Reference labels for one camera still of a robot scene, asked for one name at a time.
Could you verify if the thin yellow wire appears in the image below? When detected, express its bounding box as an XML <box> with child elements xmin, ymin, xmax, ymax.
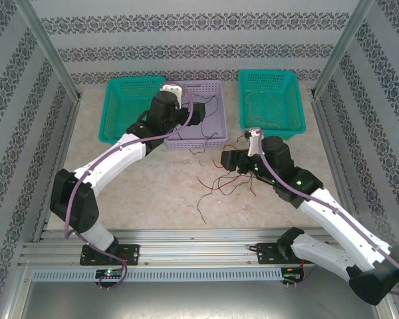
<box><xmin>199</xmin><ymin>143</ymin><xmax>242</xmax><ymax>167</ymax></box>
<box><xmin>245</xmin><ymin>91</ymin><xmax>284</xmax><ymax>130</ymax></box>

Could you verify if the thin black wire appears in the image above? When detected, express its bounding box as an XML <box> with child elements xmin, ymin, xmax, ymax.
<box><xmin>188</xmin><ymin>94</ymin><xmax>220</xmax><ymax>140</ymax></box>
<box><xmin>188</xmin><ymin>121</ymin><xmax>219</xmax><ymax>156</ymax></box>

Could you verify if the purple plastic basket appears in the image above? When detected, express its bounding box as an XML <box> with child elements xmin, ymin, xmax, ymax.
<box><xmin>164</xmin><ymin>79</ymin><xmax>229</xmax><ymax>152</ymax></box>

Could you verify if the thin red wire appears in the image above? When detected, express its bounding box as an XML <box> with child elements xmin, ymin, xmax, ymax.
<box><xmin>197</xmin><ymin>175</ymin><xmax>230</xmax><ymax>195</ymax></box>
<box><xmin>217</xmin><ymin>172</ymin><xmax>257</xmax><ymax>197</ymax></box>

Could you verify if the teal plastic basket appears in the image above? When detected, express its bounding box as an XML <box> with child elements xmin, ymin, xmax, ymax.
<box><xmin>98</xmin><ymin>76</ymin><xmax>168</xmax><ymax>144</ymax></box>
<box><xmin>237</xmin><ymin>68</ymin><xmax>307</xmax><ymax>140</ymax></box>

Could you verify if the thin dark green wire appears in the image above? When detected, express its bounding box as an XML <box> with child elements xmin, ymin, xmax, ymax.
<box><xmin>196</xmin><ymin>177</ymin><xmax>240</xmax><ymax>225</ymax></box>

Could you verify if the small circuit board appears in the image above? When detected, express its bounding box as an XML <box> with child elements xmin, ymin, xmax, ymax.
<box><xmin>281</xmin><ymin>266</ymin><xmax>305</xmax><ymax>283</ymax></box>
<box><xmin>95</xmin><ymin>268</ymin><xmax>124</xmax><ymax>279</ymax></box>

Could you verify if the grey metal sheet panel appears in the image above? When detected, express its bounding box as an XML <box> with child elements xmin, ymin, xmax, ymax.
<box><xmin>6</xmin><ymin>264</ymin><xmax>398</xmax><ymax>319</ymax></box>

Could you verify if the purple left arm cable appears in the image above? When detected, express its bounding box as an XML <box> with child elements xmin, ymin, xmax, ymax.
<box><xmin>63</xmin><ymin>81</ymin><xmax>194</xmax><ymax>290</ymax></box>

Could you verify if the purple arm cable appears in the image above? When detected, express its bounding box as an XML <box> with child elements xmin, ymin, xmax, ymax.
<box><xmin>63</xmin><ymin>81</ymin><xmax>194</xmax><ymax>290</ymax></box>
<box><xmin>258</xmin><ymin>132</ymin><xmax>399</xmax><ymax>297</ymax></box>

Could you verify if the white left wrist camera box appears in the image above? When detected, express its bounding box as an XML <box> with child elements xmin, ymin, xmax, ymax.
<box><xmin>160</xmin><ymin>83</ymin><xmax>184</xmax><ymax>110</ymax></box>

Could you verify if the aluminium side rail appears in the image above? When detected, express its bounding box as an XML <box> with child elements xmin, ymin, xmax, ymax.
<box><xmin>311</xmin><ymin>92</ymin><xmax>366</xmax><ymax>239</ymax></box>
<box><xmin>33</xmin><ymin>98</ymin><xmax>81</xmax><ymax>242</ymax></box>

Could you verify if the aluminium mounting rail beam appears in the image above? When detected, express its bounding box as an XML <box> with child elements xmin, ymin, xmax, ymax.
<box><xmin>18</xmin><ymin>227</ymin><xmax>382</xmax><ymax>266</ymax></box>

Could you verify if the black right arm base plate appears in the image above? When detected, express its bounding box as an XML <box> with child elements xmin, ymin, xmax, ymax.
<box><xmin>256</xmin><ymin>242</ymin><xmax>319</xmax><ymax>266</ymax></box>

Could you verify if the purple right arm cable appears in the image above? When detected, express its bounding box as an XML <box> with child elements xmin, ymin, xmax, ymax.
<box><xmin>258</xmin><ymin>132</ymin><xmax>399</xmax><ymax>297</ymax></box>

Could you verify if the white slotted cable duct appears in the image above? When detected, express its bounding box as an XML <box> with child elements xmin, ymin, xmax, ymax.
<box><xmin>31</xmin><ymin>268</ymin><xmax>283</xmax><ymax>282</ymax></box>

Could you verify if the aluminium frame post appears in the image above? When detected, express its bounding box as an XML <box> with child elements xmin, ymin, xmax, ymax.
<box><xmin>13</xmin><ymin>0</ymin><xmax>82</xmax><ymax>100</ymax></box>
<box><xmin>311</xmin><ymin>0</ymin><xmax>376</xmax><ymax>97</ymax></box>

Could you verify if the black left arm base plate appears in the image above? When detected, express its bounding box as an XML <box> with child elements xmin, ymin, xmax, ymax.
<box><xmin>79</xmin><ymin>244</ymin><xmax>140</xmax><ymax>266</ymax></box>

